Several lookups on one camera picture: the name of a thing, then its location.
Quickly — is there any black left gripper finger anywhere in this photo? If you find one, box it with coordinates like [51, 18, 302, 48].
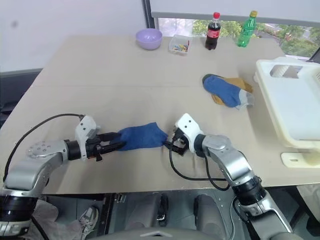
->
[98, 132, 123, 142]
[99, 140, 127, 154]

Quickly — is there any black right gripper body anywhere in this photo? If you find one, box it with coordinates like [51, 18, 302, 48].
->
[170, 126, 189, 157]

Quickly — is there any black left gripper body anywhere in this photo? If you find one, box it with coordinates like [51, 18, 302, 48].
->
[86, 133, 104, 162]

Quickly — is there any dark blue sock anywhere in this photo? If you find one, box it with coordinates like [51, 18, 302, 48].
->
[115, 121, 169, 152]

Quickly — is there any blue sock with grey toe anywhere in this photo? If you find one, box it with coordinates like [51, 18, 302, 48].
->
[201, 73, 255, 110]

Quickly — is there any mustard brown sock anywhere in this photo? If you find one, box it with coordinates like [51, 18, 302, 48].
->
[211, 77, 254, 106]

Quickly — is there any white plastic basket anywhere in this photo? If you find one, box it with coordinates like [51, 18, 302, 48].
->
[254, 56, 320, 168]

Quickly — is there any white grey sneaker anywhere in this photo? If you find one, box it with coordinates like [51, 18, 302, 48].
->
[78, 205, 100, 240]

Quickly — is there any grey trouser leg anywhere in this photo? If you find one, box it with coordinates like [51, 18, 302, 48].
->
[31, 197, 85, 240]

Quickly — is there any clear box of coloured clips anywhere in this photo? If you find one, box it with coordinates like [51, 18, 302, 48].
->
[168, 34, 192, 56]

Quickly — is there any dark low cabinet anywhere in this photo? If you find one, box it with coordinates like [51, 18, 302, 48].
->
[0, 67, 44, 131]

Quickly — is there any purple plastic bowl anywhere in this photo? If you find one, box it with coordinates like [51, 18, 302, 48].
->
[135, 28, 163, 51]

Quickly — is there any cola bottle with red cap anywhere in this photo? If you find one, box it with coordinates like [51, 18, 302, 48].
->
[205, 11, 222, 51]

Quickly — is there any green bottle with yellow cap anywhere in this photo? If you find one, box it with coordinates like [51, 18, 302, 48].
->
[236, 10, 259, 48]

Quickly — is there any white roller blind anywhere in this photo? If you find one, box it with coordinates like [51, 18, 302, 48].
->
[150, 0, 320, 25]

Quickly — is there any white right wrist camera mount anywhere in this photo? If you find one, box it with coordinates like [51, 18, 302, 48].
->
[174, 113, 204, 153]

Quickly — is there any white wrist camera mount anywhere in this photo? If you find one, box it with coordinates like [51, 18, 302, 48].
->
[174, 113, 204, 153]
[74, 115, 99, 159]

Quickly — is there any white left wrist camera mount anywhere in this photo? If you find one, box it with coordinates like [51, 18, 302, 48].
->
[74, 115, 99, 159]

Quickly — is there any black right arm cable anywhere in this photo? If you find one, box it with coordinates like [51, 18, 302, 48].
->
[169, 146, 236, 191]

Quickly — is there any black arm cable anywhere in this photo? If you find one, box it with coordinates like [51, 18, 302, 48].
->
[2, 113, 86, 184]
[169, 146, 236, 191]

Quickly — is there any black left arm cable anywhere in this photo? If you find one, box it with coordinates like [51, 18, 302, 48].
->
[2, 113, 86, 184]

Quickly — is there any dark window frame post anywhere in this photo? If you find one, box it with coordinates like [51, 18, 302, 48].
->
[141, 0, 158, 30]

